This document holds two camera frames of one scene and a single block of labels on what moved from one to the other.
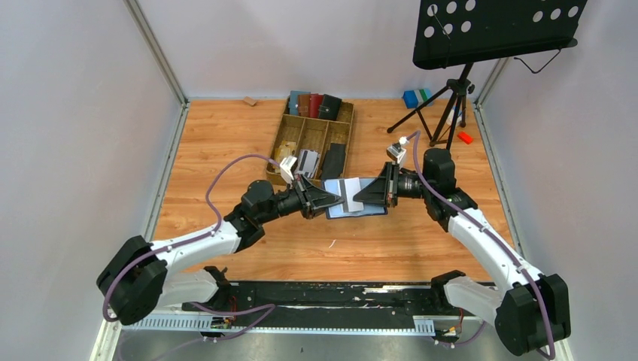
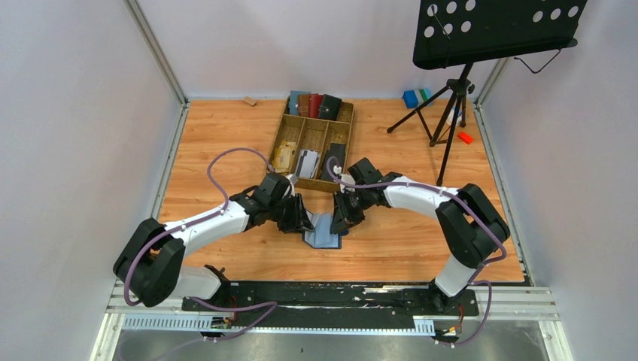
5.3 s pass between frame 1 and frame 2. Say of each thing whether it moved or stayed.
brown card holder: stayed
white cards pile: stayed
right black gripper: moved
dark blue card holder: moved
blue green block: stayed
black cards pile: stayed
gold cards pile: stayed
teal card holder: stayed
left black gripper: moved
